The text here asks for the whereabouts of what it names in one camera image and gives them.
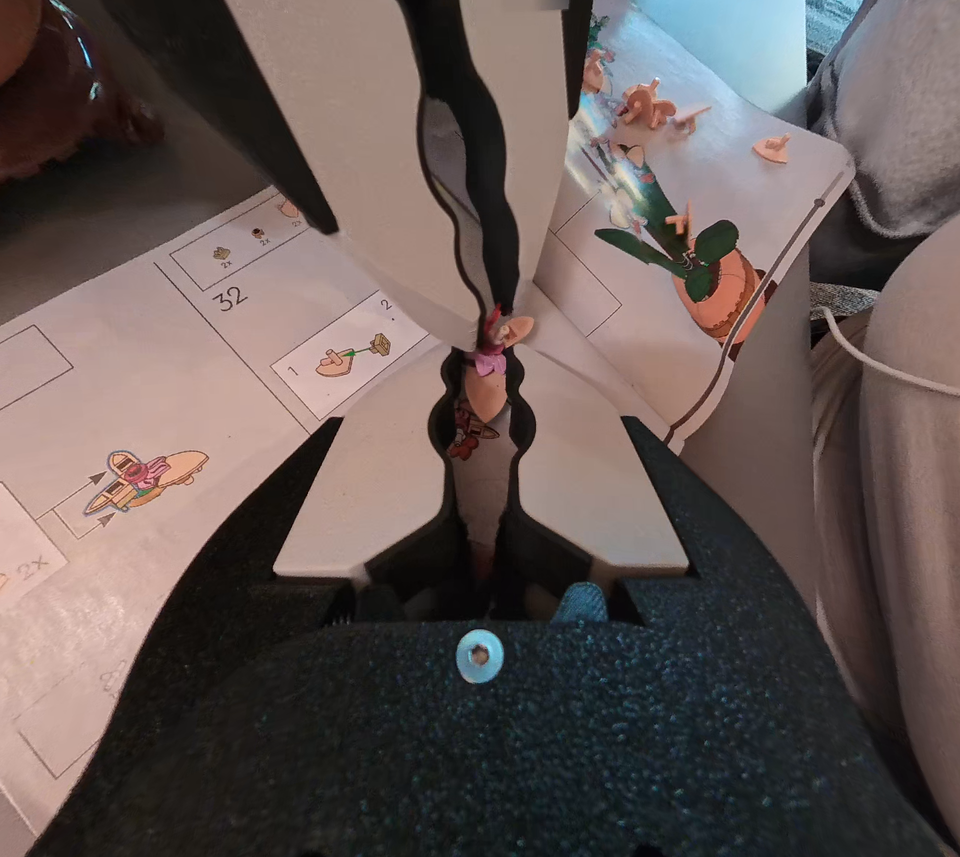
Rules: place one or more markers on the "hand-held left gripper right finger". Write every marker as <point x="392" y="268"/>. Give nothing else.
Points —
<point x="592" y="482"/>

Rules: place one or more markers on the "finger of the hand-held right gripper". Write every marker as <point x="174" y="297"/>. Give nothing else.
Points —
<point x="532" y="122"/>
<point x="352" y="122"/>

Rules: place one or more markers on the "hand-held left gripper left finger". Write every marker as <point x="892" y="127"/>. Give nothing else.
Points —
<point x="375" y="489"/>

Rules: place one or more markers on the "small toy brick orchid flower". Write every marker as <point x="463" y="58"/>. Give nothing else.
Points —
<point x="484" y="396"/>

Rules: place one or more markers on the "grey desk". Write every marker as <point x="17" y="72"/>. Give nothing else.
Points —
<point x="90" y="242"/>

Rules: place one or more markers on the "tan toy brick petal cluster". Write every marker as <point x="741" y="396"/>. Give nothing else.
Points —
<point x="645" y="105"/>

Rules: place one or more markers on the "toy brick pot brown stand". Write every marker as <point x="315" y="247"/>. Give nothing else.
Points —
<point x="67" y="92"/>

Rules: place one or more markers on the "small tan toy brick stem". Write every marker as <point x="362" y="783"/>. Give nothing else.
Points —
<point x="679" y="219"/>

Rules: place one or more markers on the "toy brick instruction booklet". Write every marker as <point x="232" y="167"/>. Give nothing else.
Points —
<point x="150" y="384"/>

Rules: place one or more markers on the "person's grey sweater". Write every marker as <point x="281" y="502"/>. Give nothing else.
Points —
<point x="900" y="84"/>

